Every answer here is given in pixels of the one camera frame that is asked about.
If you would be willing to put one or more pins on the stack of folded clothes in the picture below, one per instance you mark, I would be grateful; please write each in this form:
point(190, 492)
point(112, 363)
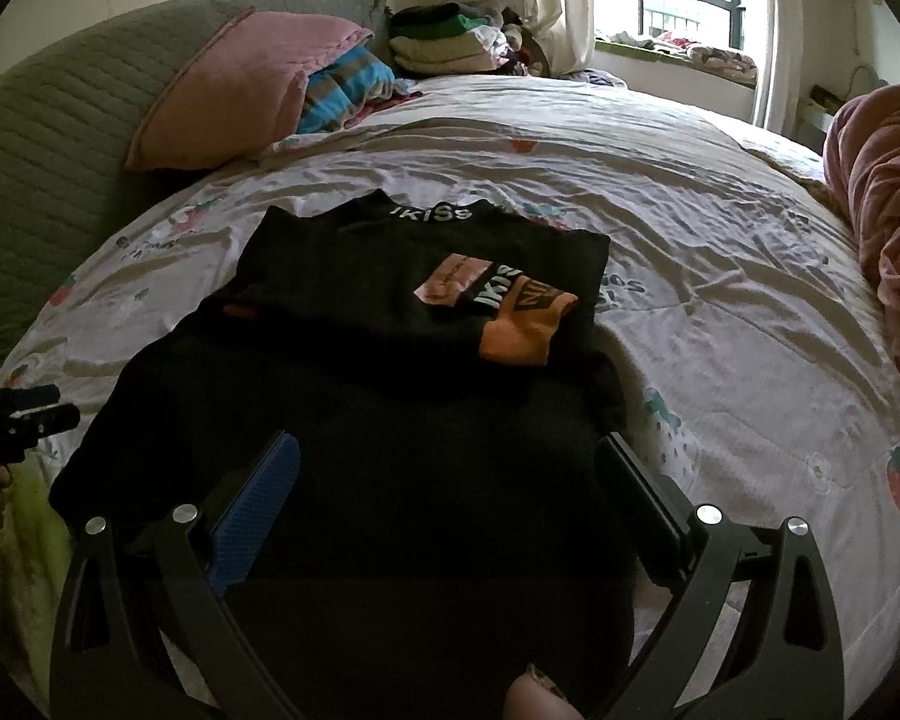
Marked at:
point(442, 45)

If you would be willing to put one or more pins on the pink pillow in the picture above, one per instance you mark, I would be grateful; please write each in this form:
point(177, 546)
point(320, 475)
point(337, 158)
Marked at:
point(240, 90)

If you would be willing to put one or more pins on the printed white bed sheet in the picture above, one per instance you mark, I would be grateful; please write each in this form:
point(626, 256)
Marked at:
point(720, 315)

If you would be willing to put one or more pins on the blue striped cloth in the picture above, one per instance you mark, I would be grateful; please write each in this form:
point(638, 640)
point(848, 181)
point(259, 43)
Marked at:
point(345, 90)

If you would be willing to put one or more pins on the white shelf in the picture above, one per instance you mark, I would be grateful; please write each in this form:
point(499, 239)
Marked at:
point(821, 116)

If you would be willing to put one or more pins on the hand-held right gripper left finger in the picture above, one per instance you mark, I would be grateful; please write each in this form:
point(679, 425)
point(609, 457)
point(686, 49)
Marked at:
point(259, 517)

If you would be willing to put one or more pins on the pink blanket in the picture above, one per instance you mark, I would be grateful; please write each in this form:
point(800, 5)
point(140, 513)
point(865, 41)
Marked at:
point(892, 202)

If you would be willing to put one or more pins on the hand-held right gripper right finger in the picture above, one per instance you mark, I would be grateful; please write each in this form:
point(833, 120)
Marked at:
point(637, 487)

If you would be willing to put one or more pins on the cream curtain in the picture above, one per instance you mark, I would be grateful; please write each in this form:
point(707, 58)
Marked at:
point(551, 0)
point(772, 37)

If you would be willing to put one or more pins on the clothes on window sill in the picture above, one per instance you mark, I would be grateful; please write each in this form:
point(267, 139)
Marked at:
point(712, 56)

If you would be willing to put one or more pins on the purple cloth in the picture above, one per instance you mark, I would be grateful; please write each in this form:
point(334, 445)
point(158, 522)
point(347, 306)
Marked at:
point(596, 77)

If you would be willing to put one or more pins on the yellow-green blanket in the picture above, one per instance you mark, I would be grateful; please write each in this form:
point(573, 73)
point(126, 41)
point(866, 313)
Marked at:
point(30, 562)

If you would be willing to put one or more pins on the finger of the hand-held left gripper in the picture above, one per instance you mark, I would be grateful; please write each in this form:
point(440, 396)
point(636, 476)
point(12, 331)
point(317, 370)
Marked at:
point(34, 394)
point(49, 420)

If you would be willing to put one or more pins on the person's right hand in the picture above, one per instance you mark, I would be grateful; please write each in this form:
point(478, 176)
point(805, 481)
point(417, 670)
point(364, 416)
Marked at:
point(540, 697)

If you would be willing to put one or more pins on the green quilted headboard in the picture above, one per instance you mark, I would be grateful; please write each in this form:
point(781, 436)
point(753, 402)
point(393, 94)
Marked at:
point(52, 150)

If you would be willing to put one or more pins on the black sweater with orange cuffs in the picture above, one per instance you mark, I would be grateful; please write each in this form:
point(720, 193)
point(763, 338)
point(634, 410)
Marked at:
point(390, 420)

